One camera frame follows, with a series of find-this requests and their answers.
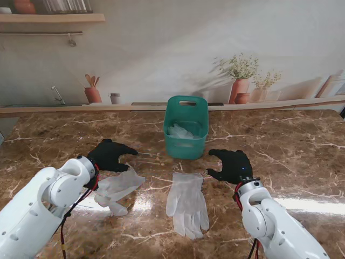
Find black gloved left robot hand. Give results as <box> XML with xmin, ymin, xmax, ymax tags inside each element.
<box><xmin>87</xmin><ymin>139</ymin><xmax>139</xmax><ymax>173</ymax></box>

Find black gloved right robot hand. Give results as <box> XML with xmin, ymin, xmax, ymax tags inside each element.
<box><xmin>206</xmin><ymin>148</ymin><xmax>254</xmax><ymax>185</ymax></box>

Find green plastic basket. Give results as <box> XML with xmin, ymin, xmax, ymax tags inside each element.
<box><xmin>163</xmin><ymin>96</ymin><xmax>210</xmax><ymax>160</ymax></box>

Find red black right arm cables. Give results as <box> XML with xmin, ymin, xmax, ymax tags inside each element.
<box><xmin>233</xmin><ymin>183</ymin><xmax>263</xmax><ymax>259</ymax></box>

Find red black arm cables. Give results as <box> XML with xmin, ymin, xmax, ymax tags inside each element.
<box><xmin>59</xmin><ymin>161</ymin><xmax>102</xmax><ymax>259</ymax></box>
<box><xmin>233</xmin><ymin>183</ymin><xmax>263</xmax><ymax>259</ymax></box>

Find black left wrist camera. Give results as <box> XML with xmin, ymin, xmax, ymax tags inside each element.
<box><xmin>83</xmin><ymin>177</ymin><xmax>100</xmax><ymax>192</ymax></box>

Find red black left arm cables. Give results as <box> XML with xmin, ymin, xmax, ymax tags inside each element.
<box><xmin>59</xmin><ymin>161</ymin><xmax>102</xmax><ymax>259</ymax></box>

